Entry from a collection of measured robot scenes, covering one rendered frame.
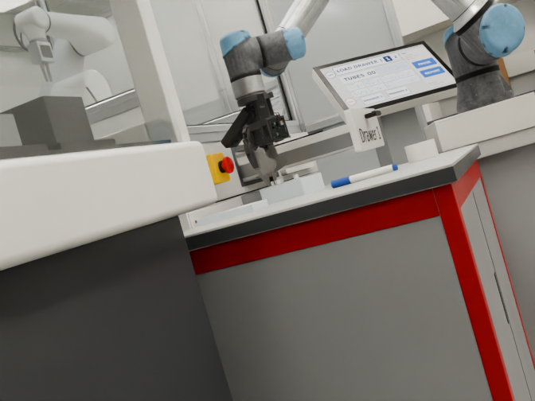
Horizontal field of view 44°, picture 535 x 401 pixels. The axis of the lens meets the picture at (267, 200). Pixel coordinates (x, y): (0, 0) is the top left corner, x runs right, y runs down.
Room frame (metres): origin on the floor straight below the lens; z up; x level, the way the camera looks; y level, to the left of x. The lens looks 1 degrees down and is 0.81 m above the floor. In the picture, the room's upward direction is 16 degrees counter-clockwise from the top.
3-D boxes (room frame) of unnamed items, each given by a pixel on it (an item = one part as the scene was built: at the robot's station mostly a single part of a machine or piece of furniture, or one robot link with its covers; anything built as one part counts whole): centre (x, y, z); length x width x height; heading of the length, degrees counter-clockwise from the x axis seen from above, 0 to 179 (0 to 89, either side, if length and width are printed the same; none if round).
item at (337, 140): (1.85, -0.11, 0.86); 0.40 x 0.26 x 0.06; 68
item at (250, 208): (1.42, 0.08, 0.77); 0.13 x 0.09 x 0.02; 68
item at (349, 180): (1.33, -0.20, 0.77); 0.14 x 0.02 x 0.02; 70
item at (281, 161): (1.58, -0.05, 0.85); 0.06 x 0.03 x 0.09; 50
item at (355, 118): (1.77, -0.30, 0.87); 0.29 x 0.02 x 0.11; 158
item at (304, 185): (1.55, -0.06, 0.78); 0.12 x 0.08 x 0.04; 51
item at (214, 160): (1.58, 0.10, 0.88); 0.07 x 0.05 x 0.07; 158
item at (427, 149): (1.54, -0.38, 0.78); 0.07 x 0.07 x 0.04
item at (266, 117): (1.56, -0.04, 0.95); 0.09 x 0.08 x 0.12; 50
